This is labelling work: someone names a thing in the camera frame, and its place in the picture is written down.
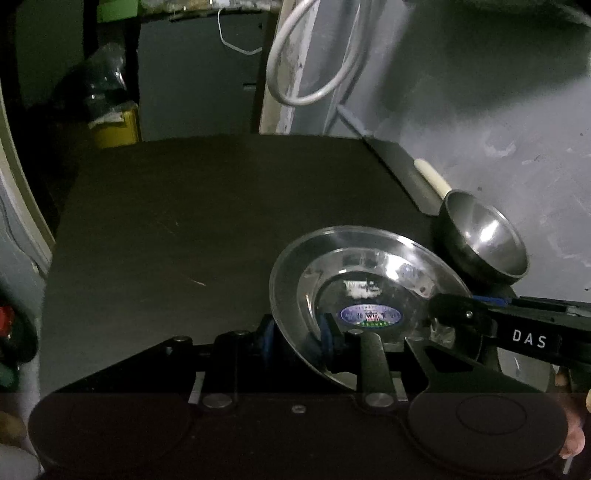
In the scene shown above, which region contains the steel plate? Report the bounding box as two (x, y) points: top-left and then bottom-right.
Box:
(269, 225), (471, 389)

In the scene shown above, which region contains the deep steel bowl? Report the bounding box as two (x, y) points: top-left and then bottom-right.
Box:
(436, 189), (530, 285)

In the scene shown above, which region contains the person right hand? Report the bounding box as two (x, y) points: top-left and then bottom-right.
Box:
(553, 373), (591, 460)

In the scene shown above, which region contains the red capped jar on floor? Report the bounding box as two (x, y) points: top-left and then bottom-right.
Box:
(0, 304), (38, 392)

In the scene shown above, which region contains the yellow bin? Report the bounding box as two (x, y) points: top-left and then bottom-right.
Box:
(88, 102), (141, 149)

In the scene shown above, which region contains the black garbage bag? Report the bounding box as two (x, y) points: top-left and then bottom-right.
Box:
(84, 42), (128, 119)

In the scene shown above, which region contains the cleaver with cream handle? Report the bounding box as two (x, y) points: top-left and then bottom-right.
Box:
(337, 104), (454, 218)

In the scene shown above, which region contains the white looped hose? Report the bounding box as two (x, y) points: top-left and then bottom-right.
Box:
(265, 0), (371, 107)

